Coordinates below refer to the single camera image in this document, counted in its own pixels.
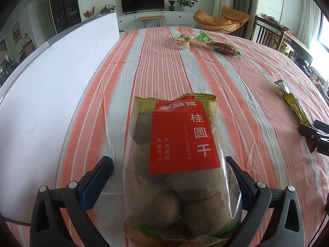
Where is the dark wooden chair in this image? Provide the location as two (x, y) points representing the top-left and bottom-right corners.
(250, 15), (286, 50)

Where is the white television cabinet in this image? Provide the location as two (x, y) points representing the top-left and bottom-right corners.
(117, 11), (199, 31)

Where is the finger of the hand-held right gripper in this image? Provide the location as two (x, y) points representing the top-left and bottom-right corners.
(314, 120), (329, 135)
(298, 124), (329, 156)

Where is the large green potted plant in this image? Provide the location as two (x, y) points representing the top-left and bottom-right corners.
(175, 0), (198, 12)

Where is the dark display cabinet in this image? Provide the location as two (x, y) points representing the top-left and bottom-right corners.
(49, 0), (79, 34)

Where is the red flower arrangement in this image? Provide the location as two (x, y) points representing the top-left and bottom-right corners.
(83, 6), (96, 19)

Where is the orange striped tablecloth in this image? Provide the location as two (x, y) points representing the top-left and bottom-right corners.
(0, 26), (329, 247)

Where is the sheer window curtain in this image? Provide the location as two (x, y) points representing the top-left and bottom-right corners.
(298, 0), (322, 50)

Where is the framed wall picture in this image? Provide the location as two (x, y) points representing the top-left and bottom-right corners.
(11, 21), (22, 45)

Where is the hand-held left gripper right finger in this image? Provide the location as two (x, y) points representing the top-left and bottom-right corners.
(225, 156), (305, 247)

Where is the orange lounge chair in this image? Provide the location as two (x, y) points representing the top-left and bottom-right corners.
(193, 6), (251, 34)

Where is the cluttered dining table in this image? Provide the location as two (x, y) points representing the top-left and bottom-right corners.
(282, 29), (314, 63)

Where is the black television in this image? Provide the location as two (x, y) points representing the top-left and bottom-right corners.
(120, 0), (165, 15)

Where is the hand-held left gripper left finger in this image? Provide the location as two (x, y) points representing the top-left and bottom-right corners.
(29, 156), (114, 247)

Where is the yellow snack stick packet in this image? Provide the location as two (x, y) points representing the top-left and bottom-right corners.
(274, 79), (315, 129)

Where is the leafy potted plant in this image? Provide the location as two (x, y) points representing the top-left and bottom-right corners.
(99, 4), (116, 15)

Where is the wooden bench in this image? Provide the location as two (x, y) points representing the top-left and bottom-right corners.
(138, 15), (165, 28)

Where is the small white snack packet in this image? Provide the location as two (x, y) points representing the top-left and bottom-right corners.
(171, 34), (194, 50)

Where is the green brown snack packet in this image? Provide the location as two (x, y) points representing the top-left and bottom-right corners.
(195, 32), (241, 57)

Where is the dried longan bag red label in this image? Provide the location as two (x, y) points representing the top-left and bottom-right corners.
(122, 93), (242, 243)

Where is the white foam board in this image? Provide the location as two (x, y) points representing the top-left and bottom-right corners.
(0, 12), (120, 226)

